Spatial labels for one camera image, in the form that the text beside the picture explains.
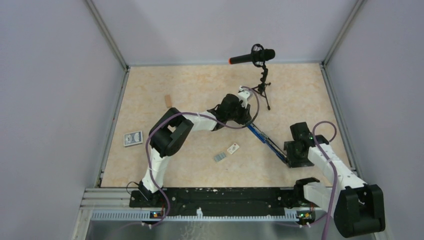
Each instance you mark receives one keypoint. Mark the black microphone orange tip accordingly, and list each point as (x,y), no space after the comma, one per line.
(259,56)

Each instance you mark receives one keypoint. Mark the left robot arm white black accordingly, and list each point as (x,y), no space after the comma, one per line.
(169,134)

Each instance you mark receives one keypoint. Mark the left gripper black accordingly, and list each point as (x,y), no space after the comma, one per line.
(245,116)

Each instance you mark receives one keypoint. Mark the blue stapler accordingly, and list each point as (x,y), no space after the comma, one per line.
(265,139)

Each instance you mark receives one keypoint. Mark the grey staple strip block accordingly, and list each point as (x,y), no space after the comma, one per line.
(219,157)

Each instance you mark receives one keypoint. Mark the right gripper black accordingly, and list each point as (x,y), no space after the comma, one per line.
(292,161)

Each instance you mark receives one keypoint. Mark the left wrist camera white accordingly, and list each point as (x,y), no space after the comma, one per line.
(244,95)

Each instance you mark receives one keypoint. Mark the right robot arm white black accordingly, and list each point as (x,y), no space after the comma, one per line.
(356,207)

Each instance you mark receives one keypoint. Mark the small white staple box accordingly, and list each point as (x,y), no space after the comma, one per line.
(233,148)

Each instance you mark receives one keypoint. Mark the small brown staple box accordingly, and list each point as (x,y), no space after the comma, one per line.
(168,101)

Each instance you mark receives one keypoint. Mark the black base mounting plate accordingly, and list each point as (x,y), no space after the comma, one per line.
(223,201)

